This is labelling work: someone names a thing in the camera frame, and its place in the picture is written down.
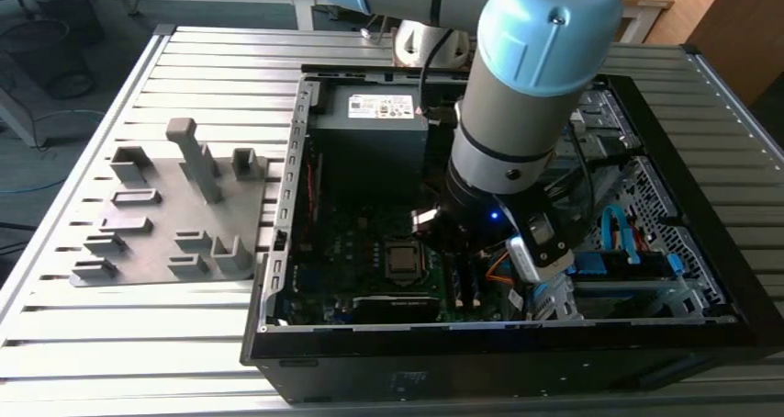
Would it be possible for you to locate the blue RAM stick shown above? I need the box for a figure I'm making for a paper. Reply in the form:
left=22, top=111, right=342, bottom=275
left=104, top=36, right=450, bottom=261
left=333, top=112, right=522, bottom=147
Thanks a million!
left=450, top=254, right=465, bottom=310

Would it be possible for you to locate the silver CPU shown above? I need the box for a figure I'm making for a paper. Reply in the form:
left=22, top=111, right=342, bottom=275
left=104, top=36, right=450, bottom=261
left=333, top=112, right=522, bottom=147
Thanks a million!
left=384, top=244, right=424, bottom=276

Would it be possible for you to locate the CPU socket with metal cover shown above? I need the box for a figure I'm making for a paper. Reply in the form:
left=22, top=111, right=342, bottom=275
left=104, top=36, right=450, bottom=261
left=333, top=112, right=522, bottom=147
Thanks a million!
left=378, top=236, right=429, bottom=287

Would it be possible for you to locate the grey metal disk bay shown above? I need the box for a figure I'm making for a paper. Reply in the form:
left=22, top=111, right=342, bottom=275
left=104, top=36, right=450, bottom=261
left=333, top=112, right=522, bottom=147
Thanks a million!
left=529, top=269, right=697, bottom=322

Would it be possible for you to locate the black graphics card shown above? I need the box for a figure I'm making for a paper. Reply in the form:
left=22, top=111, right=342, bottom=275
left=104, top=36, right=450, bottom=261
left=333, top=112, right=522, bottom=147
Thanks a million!
left=352, top=294, right=444, bottom=325

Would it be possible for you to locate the black disk in blue carrier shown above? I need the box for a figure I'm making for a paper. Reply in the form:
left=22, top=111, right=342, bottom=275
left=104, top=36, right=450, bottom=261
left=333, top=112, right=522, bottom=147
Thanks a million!
left=572, top=250, right=669, bottom=281

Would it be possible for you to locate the green motherboard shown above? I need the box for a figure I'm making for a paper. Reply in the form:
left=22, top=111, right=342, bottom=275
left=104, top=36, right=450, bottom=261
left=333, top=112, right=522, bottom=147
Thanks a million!
left=284, top=200, right=532, bottom=325

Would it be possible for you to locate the black open PC case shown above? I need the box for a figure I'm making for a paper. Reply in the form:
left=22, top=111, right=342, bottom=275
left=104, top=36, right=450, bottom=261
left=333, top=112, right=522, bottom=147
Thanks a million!
left=236, top=62, right=772, bottom=402

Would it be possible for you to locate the grey power supply white label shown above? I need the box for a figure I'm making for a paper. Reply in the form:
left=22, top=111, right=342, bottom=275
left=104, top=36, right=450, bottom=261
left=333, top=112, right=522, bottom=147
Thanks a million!
left=317, top=85, right=430, bottom=161

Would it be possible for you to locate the grey metal disk cage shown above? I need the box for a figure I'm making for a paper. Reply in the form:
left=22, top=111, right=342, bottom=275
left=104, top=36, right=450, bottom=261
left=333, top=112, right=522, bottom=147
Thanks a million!
left=572, top=88, right=648, bottom=161

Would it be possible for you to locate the grey plastic parts rack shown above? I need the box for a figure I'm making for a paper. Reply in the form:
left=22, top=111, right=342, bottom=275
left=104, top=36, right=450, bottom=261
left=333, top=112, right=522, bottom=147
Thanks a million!
left=68, top=118, right=270, bottom=289

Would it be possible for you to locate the brown wooden cabinet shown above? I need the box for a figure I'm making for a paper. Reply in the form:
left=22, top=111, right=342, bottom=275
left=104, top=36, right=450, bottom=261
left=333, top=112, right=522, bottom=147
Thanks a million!
left=641, top=0, right=784, bottom=110

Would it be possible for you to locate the black wheeled cart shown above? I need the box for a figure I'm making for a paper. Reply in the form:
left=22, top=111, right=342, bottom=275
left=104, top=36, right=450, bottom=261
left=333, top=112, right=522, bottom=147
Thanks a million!
left=0, top=0, right=106, bottom=102

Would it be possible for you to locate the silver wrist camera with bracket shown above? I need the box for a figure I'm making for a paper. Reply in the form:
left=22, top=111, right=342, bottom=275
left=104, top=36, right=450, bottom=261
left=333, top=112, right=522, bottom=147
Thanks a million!
left=494, top=194, right=577, bottom=284

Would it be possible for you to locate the light blue SATA cable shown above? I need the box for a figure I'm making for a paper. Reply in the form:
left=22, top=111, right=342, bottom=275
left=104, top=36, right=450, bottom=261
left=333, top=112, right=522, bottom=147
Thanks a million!
left=601, top=204, right=642, bottom=265

